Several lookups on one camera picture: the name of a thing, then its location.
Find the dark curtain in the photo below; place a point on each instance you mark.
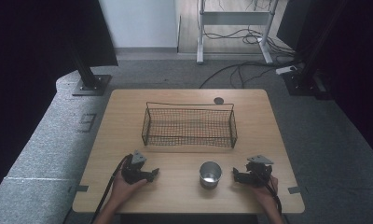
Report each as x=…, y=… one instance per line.
x=358, y=62
x=35, y=62

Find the silver metal cup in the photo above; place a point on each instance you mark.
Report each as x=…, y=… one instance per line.
x=210, y=175

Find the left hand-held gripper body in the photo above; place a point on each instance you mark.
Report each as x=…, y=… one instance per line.
x=132, y=170

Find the white metal desk frame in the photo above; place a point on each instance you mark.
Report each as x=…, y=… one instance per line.
x=234, y=18

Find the white power strip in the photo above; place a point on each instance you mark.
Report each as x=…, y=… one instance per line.
x=285, y=69

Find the dark round table grommet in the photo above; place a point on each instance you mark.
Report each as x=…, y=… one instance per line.
x=218, y=100

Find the black stand with base plate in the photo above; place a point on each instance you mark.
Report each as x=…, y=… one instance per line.
x=306, y=77
x=88, y=77

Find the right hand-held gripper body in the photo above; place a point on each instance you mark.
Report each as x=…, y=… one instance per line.
x=258, y=172

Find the grey table edge bracket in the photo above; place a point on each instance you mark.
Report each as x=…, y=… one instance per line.
x=294, y=189
x=81, y=188

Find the grey floor hatch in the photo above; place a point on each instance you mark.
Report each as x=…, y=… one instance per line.
x=87, y=122

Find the person's left hand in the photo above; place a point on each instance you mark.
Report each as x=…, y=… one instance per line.
x=122, y=189

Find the person's right hand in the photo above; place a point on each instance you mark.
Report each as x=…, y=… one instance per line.
x=264, y=194

